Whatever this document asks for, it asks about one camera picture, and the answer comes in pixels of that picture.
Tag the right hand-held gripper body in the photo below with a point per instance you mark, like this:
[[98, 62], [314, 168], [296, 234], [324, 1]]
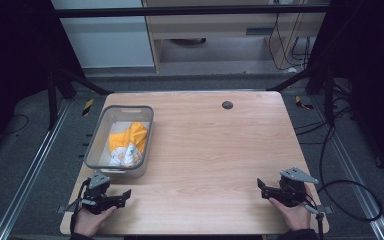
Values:
[[291, 191]]

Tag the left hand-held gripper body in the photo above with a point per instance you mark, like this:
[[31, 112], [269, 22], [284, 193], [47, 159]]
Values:
[[96, 196]]

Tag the person's right hand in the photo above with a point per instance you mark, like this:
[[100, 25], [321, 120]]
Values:
[[296, 216]]

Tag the person's left hand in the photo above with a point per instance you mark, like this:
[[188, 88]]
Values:
[[90, 222]]

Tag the grey plastic basket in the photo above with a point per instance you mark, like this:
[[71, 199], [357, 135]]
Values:
[[96, 156]]

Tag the yellow and white cloth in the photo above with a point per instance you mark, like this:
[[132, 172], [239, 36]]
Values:
[[130, 138]]

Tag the yellow and black tape strip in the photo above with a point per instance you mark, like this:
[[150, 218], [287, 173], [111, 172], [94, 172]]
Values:
[[302, 104], [87, 106]]

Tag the black metal stand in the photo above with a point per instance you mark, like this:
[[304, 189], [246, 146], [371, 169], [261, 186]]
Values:
[[329, 96], [52, 100]]

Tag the dark curtain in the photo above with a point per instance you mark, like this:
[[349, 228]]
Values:
[[10, 50], [373, 66]]

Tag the white cabinet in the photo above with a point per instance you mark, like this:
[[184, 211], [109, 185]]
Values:
[[106, 40]]

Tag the grey metal table bracket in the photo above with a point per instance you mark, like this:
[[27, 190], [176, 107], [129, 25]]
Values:
[[68, 209], [325, 209]]

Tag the aluminium floor rail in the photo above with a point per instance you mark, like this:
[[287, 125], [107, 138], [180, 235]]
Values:
[[30, 173], [350, 170]]

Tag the black horizontal frame bar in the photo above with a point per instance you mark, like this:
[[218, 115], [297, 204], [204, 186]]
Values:
[[180, 11]]

